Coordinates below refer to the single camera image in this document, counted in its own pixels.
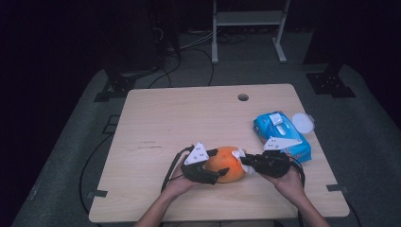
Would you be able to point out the blue wet wipe pack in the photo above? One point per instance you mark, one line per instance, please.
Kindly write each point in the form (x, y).
(268, 126)

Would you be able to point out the person's right hand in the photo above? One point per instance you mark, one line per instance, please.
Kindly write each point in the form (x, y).
(290, 187)

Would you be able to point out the person's left hand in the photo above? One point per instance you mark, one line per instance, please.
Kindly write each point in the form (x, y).
(178, 186)

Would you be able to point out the white wet wipe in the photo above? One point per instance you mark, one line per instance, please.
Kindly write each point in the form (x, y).
(238, 154)

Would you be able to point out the black stand base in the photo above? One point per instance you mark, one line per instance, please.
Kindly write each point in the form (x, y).
(329, 83)
(118, 85)

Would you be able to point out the orange plush toy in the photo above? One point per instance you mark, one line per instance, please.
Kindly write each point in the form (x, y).
(225, 162)

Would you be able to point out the black tape strip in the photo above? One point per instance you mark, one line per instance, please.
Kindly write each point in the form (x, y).
(98, 193)
(336, 188)

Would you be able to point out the white metal stand frame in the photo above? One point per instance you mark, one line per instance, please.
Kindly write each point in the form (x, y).
(249, 18)

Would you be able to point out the black tape floor outline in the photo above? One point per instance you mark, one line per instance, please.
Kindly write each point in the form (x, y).
(107, 126)

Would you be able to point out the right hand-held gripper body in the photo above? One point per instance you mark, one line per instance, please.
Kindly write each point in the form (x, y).
(274, 164)

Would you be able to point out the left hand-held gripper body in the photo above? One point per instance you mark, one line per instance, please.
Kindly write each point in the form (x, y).
(197, 156)

